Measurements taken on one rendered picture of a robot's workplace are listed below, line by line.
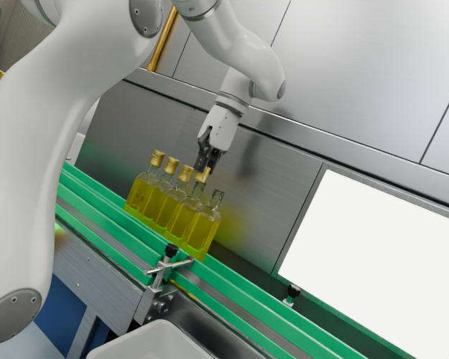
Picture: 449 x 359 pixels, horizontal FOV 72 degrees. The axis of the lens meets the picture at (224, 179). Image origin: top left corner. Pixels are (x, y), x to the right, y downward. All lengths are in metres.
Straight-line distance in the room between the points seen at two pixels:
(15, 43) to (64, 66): 11.99
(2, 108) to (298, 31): 0.81
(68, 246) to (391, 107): 0.91
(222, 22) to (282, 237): 0.55
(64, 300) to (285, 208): 0.65
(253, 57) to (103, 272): 0.61
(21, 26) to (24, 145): 12.01
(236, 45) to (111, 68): 0.33
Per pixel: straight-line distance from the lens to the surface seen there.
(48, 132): 0.43
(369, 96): 0.91
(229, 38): 0.66
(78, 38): 0.39
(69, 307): 0.98
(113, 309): 0.83
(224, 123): 0.77
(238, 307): 0.77
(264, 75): 0.70
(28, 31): 12.29
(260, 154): 0.90
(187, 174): 0.85
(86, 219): 0.91
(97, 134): 1.36
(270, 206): 0.87
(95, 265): 0.85
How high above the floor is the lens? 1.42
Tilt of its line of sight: 6 degrees down
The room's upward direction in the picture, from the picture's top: 24 degrees clockwise
